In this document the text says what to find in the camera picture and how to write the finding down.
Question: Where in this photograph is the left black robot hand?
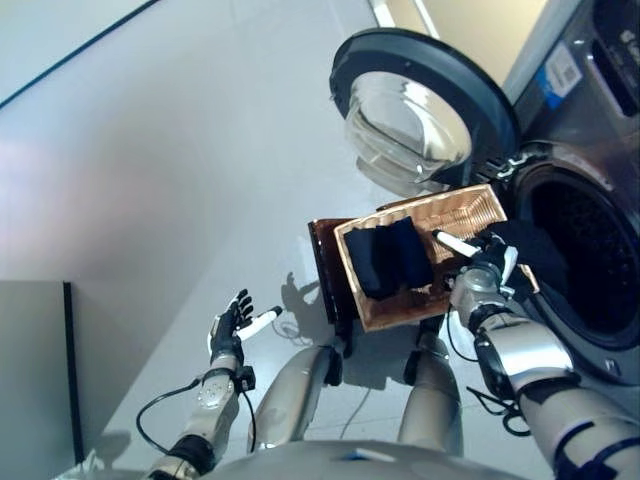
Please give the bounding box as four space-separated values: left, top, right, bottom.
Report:
208 288 284 369

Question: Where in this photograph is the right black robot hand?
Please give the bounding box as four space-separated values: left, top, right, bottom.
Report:
430 228 519 292

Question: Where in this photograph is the black cloth garment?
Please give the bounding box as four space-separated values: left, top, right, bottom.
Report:
492 219 569 302
344 227 401 302

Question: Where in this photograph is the rectangular wicker laundry basket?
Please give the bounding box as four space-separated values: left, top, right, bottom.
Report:
333 183 541 333

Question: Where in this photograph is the dark grey washing machine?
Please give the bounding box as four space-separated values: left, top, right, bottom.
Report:
499 0 640 401

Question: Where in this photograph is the clear plastic bag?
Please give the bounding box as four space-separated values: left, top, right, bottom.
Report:
247 344 344 454

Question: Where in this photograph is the glossy brown stool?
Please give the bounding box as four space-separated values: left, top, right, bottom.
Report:
308 197 442 359

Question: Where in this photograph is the right silver robot leg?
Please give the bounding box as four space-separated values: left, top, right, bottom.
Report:
397 329 464 457

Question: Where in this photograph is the silver robot torso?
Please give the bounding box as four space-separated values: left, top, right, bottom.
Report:
209 439 517 480

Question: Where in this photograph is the round glass washer door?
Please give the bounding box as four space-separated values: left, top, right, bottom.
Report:
329 28 522 197

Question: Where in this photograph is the white crumpled plastic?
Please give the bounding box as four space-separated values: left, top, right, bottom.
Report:
64 449 107 480

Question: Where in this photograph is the blue white energy label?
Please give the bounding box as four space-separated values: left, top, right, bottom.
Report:
539 42 584 109

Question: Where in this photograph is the grey panel with dark edge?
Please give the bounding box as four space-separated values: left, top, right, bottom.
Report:
0 280 84 464

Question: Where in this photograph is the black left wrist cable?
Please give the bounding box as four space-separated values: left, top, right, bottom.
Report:
135 377 259 457

